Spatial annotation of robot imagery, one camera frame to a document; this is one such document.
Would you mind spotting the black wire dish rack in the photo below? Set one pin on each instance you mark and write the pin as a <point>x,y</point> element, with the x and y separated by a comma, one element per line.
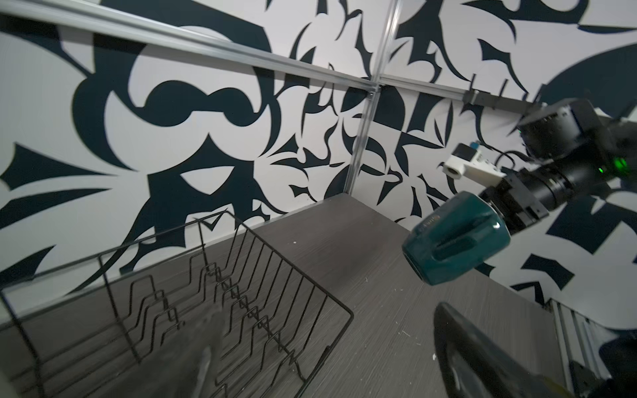
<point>74,330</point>

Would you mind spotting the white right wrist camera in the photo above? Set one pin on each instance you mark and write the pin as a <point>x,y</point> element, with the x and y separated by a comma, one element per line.
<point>467,161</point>

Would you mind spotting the green mug white inside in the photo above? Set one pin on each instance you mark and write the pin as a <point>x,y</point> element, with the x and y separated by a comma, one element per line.
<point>455,238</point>

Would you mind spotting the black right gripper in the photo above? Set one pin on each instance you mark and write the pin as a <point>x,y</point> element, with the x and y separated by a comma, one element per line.
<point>522,199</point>

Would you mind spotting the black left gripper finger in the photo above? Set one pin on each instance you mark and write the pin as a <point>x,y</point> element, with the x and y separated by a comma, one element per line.
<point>472,365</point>

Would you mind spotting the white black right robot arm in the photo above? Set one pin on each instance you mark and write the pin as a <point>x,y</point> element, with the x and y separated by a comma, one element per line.
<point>576,150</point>

